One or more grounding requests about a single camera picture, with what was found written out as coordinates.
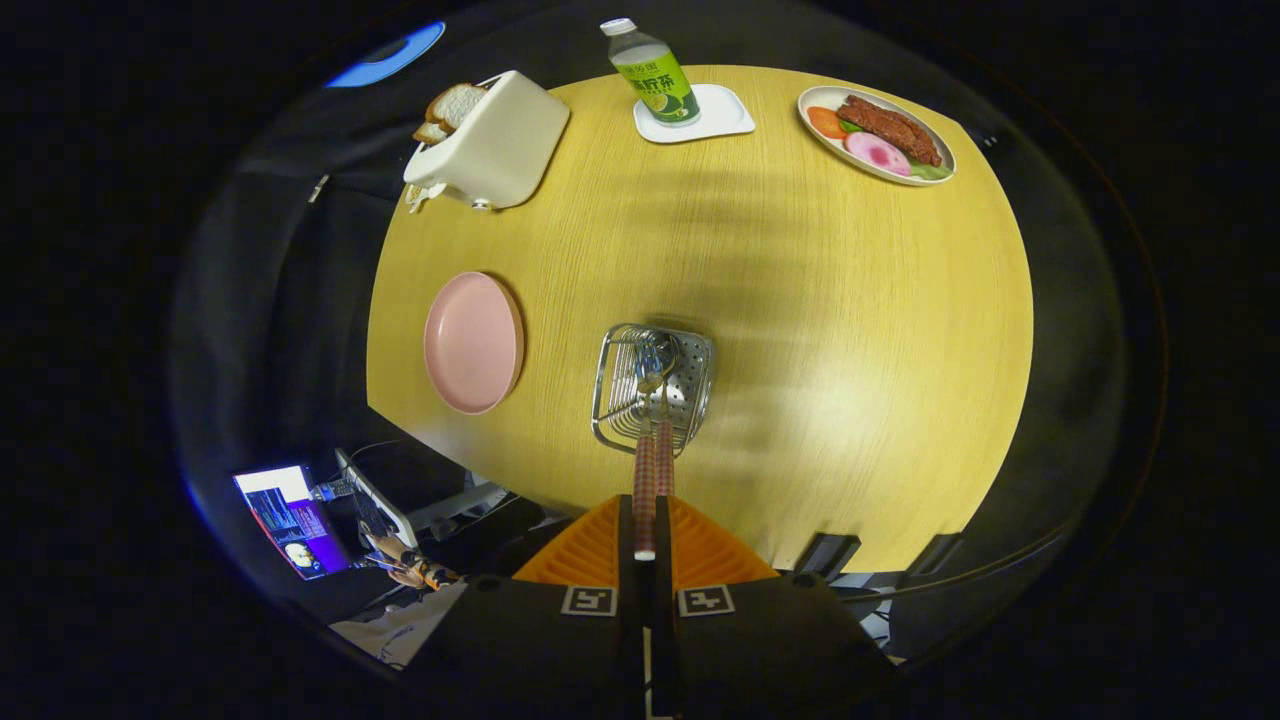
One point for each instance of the green lettuce leaf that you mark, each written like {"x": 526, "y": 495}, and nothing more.
{"x": 930, "y": 172}

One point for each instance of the open laptop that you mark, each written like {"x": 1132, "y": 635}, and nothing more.
{"x": 290, "y": 515}

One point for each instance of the silver backdrop clip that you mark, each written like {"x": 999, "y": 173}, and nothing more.
{"x": 318, "y": 188}

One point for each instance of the white square coaster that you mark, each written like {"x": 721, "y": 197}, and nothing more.
{"x": 725, "y": 115}

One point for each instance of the orange carrot slice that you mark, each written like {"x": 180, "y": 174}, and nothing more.
{"x": 826, "y": 122}

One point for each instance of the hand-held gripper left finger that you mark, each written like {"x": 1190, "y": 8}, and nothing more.
{"x": 624, "y": 540}

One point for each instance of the grey metal stand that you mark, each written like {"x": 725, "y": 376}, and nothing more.
{"x": 465, "y": 505}

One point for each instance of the green label drink bottle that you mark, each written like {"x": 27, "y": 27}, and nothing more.
{"x": 660, "y": 85}

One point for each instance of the brown meat slab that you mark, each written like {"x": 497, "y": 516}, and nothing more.
{"x": 890, "y": 128}

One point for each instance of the white oval food plate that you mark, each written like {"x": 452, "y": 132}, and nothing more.
{"x": 815, "y": 98}

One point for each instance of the white toaster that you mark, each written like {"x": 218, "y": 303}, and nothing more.
{"x": 500, "y": 150}

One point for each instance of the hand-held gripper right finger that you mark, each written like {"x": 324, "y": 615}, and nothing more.
{"x": 664, "y": 560}

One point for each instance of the bread slice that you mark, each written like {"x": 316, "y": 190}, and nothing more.
{"x": 458, "y": 103}
{"x": 430, "y": 132}

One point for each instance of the metal drain basket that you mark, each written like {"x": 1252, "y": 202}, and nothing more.
{"x": 690, "y": 390}

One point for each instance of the pink radish slice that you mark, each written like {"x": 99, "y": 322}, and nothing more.
{"x": 878, "y": 153}

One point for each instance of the dark flat bar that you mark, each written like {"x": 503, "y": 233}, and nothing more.
{"x": 932, "y": 555}
{"x": 828, "y": 555}

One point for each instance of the black backdrop cloth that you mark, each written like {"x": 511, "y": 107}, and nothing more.
{"x": 280, "y": 330}

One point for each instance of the pink round plate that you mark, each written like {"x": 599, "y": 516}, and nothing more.
{"x": 472, "y": 345}

